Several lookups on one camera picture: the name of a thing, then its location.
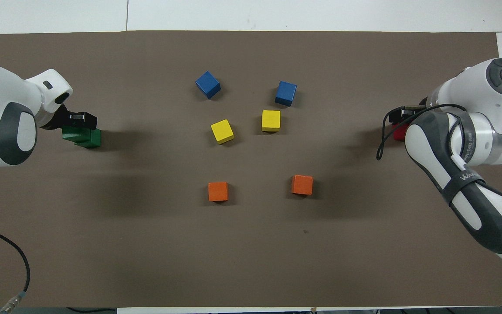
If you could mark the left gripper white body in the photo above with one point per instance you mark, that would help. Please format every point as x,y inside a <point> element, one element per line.
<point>55,89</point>

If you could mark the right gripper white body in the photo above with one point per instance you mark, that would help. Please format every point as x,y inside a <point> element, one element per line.
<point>417,109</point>

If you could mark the green wooden cube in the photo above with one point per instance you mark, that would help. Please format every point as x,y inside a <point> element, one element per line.
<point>72,133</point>
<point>94,141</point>

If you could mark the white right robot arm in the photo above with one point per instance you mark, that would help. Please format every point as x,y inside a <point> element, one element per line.
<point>495,104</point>

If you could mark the blue wooden cube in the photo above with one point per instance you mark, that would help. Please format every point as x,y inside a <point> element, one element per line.
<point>286,93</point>
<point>208,85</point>

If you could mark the orange wooden cube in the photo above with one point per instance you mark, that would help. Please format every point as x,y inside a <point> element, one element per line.
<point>302,184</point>
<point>218,191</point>

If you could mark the yellow wooden cube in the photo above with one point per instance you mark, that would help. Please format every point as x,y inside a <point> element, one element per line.
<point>271,120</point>
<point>222,130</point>

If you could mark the brown paper table mat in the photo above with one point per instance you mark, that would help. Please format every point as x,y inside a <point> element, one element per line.
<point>251,261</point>

